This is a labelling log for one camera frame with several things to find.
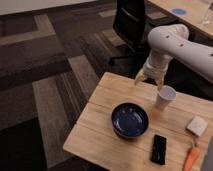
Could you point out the orange carrot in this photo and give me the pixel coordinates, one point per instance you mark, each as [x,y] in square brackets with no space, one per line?
[192,156]

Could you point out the white rectangular sponge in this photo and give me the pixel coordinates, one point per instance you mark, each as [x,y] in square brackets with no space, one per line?
[197,126]

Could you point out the light wooden desk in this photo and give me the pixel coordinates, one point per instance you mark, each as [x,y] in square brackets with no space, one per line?
[195,12]

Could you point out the blue round disc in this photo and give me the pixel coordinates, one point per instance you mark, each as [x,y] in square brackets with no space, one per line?
[179,11]

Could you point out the dark blue ceramic bowl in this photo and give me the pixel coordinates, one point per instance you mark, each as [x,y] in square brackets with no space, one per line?
[129,120]

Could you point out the clear glass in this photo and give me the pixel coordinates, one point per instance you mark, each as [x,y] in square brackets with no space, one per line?
[208,15]

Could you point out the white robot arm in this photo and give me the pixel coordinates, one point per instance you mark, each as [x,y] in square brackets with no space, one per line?
[171,41]

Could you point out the black office chair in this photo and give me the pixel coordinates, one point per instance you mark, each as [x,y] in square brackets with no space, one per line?
[129,24]

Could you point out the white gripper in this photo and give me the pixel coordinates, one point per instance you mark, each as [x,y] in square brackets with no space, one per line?
[154,68]

